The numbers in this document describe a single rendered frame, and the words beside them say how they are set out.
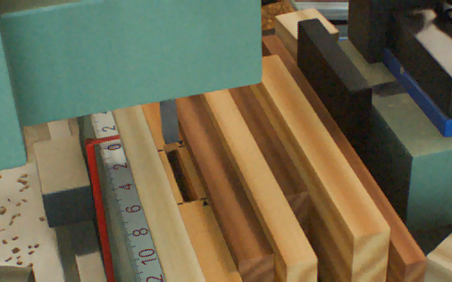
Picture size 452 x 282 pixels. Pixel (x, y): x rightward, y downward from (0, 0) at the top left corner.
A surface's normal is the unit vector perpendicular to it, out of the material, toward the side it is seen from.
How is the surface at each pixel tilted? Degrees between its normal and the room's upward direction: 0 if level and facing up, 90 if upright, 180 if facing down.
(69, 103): 90
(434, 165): 90
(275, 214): 0
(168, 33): 90
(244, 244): 0
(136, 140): 0
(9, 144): 90
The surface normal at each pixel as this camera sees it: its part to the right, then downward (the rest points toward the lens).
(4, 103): 0.27, 0.55
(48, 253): -0.04, -0.81
